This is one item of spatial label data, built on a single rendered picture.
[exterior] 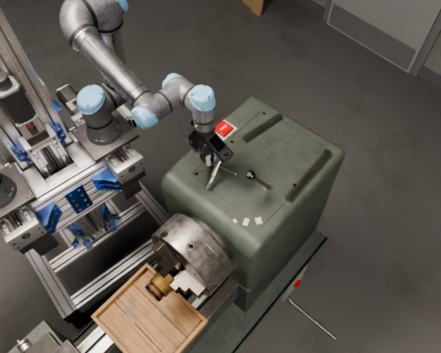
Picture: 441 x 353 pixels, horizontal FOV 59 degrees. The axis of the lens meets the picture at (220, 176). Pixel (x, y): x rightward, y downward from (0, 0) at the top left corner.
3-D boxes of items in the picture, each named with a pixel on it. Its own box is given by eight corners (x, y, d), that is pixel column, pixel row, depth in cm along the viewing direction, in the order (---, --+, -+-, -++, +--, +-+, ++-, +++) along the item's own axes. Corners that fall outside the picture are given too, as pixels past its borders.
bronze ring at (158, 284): (159, 263, 143) (140, 281, 139) (177, 279, 139) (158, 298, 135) (163, 272, 150) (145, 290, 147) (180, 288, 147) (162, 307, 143)
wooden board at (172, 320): (148, 265, 170) (146, 262, 166) (208, 323, 156) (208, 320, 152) (93, 319, 157) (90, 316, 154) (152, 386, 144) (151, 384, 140)
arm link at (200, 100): (200, 78, 121) (220, 91, 117) (202, 103, 130) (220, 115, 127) (182, 91, 118) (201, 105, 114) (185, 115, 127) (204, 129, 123)
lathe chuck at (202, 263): (167, 234, 168) (168, 207, 140) (220, 285, 161) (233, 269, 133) (152, 248, 164) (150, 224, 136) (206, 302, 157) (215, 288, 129)
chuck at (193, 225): (173, 228, 169) (175, 201, 141) (226, 279, 163) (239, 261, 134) (167, 233, 168) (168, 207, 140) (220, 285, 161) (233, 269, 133)
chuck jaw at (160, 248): (178, 253, 148) (162, 231, 143) (185, 257, 144) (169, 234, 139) (157, 274, 144) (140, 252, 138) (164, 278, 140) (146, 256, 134)
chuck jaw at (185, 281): (190, 262, 145) (213, 283, 139) (192, 267, 149) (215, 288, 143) (169, 284, 140) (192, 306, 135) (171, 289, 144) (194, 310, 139)
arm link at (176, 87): (150, 84, 122) (174, 101, 118) (176, 66, 126) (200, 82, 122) (155, 102, 129) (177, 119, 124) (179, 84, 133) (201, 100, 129)
